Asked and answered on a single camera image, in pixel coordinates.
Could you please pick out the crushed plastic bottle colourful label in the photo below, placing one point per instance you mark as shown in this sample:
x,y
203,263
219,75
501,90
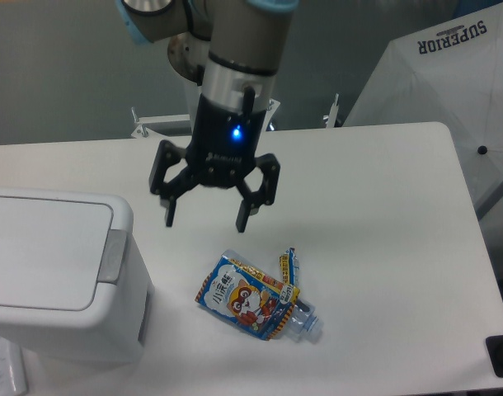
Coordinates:
x,y
258,303

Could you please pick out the black device at table edge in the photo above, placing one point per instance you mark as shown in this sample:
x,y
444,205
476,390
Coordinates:
x,y
495,351

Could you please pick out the white metal base frame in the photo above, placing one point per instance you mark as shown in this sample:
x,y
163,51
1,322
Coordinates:
x,y
181,125

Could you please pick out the white umbrella with lettering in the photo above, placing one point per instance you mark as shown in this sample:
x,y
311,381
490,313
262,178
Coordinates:
x,y
451,73

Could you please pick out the white push-lid trash can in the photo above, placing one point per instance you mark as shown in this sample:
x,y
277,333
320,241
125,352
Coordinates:
x,y
73,283

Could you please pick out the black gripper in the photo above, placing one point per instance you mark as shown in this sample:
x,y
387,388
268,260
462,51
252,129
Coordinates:
x,y
224,144

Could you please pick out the white paper sheet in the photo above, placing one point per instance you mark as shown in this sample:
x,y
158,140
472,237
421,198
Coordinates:
x,y
12,370

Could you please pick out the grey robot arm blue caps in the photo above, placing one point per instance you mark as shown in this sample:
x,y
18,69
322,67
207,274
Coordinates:
x,y
232,51

